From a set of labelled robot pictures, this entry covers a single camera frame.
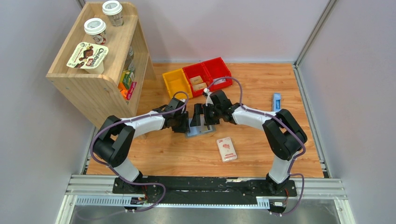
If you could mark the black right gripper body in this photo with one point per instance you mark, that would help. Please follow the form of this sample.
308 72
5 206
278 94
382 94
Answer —
211 115

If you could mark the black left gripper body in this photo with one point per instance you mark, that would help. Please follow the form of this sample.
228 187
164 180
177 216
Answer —
181 124

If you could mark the grey leather card holder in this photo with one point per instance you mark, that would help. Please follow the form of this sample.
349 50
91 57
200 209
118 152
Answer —
197 131

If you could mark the grey credit card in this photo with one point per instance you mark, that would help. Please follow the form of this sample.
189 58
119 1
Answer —
219 81

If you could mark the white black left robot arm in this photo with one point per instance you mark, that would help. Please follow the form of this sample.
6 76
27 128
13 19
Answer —
112 143

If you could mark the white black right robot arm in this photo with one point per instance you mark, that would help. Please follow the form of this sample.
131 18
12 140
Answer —
285 136

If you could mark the red plastic bin right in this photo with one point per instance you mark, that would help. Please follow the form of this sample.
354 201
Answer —
217 69

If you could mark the red plastic bin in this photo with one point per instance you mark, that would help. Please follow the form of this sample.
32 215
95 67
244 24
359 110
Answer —
217 69
197 69

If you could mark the yellow plastic bin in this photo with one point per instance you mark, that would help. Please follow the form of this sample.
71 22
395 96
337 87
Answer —
176 81

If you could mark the white sponge packet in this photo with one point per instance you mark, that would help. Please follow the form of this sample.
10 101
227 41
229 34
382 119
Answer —
226 149

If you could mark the red plastic bin middle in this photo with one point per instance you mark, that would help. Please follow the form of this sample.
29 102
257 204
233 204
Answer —
197 69

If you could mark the blue toothbrush package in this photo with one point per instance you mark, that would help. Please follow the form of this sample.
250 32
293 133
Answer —
276 102

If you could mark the pink box on shelf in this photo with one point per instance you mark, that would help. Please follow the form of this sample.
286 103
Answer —
131 90

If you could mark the orange box on shelf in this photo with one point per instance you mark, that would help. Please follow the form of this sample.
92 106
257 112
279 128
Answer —
124 90

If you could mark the green box on shelf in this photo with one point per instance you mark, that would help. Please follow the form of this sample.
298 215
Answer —
126 79

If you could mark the clear jar on shelf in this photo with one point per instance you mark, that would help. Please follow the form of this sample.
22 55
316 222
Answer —
129 64

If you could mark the wooden shelf unit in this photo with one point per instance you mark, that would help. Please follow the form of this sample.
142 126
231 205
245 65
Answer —
97 96

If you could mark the Chobani yogurt cup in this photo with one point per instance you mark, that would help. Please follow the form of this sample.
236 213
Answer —
89 57

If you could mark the white lidded cup front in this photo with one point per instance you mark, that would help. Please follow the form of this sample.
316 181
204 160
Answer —
96 28

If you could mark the white lidded cup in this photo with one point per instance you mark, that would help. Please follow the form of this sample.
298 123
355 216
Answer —
96 28
113 10

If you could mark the white lidded cup back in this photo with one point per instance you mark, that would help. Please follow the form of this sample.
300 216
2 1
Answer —
113 10

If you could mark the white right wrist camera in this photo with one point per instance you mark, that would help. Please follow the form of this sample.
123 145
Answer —
207 93

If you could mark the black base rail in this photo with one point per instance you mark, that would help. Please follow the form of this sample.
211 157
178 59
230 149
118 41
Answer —
202 189

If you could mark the grey slotted cable duct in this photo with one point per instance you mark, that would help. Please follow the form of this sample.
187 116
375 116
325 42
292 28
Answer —
130 201

